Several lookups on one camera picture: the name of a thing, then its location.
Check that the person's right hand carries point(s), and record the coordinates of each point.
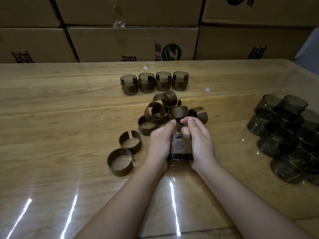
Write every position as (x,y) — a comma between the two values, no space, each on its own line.
(203,149)

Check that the person's left hand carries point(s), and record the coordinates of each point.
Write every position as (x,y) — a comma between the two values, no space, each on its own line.
(158,149)

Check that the smoky tinted glass cup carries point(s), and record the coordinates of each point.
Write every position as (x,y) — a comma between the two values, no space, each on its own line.
(163,74)
(128,77)
(146,76)
(180,74)
(180,158)

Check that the pile of brown sleeve rings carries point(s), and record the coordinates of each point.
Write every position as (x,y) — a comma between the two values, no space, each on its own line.
(172,95)

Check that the cluster of smoky glass cups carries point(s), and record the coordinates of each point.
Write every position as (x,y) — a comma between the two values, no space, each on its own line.
(274,141)

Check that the person's left forearm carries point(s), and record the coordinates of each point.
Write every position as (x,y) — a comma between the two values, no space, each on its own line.
(119,209)

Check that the person's right forearm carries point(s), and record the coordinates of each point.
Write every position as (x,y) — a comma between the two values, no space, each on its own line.
(249,206)

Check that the white paper scrap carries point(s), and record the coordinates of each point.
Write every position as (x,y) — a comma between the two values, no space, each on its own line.
(145,67)

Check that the stack of brown cardboard boxes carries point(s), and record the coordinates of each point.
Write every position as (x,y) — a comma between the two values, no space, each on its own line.
(134,42)

